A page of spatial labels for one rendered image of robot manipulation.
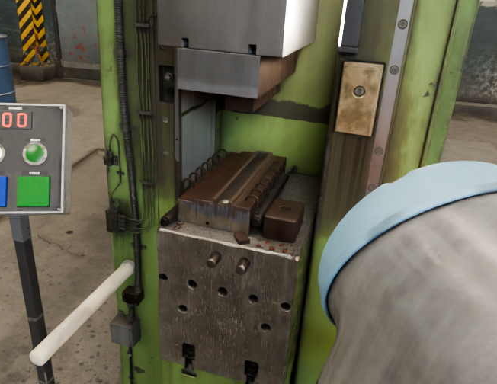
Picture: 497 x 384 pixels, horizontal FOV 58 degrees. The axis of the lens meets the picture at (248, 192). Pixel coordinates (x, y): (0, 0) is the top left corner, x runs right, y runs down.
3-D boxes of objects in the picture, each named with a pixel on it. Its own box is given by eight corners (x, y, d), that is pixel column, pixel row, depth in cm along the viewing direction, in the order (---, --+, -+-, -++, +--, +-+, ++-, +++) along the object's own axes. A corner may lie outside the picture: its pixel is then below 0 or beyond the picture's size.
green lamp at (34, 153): (39, 164, 112) (36, 148, 110) (24, 162, 113) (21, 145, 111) (48, 161, 115) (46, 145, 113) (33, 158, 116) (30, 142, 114)
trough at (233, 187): (232, 207, 115) (232, 202, 115) (212, 203, 117) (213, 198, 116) (272, 156, 152) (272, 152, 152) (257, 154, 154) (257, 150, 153)
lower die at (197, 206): (248, 235, 117) (250, 206, 114) (177, 220, 122) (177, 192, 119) (284, 178, 154) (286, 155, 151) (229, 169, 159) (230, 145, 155)
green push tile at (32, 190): (48, 206, 112) (49, 176, 112) (16, 206, 111) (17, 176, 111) (50, 206, 113) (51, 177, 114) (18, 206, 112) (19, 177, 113)
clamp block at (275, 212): (293, 244, 114) (296, 222, 111) (261, 238, 116) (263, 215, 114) (303, 223, 125) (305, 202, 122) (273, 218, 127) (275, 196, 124)
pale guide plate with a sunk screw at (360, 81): (370, 136, 110) (383, 65, 103) (334, 132, 112) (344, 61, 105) (371, 134, 112) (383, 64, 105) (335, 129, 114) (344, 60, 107)
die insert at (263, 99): (252, 113, 115) (254, 89, 112) (224, 109, 117) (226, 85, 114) (280, 91, 141) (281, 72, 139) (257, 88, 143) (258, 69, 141)
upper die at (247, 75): (258, 99, 103) (260, 56, 99) (177, 88, 107) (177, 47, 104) (295, 72, 139) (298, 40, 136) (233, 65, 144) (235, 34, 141)
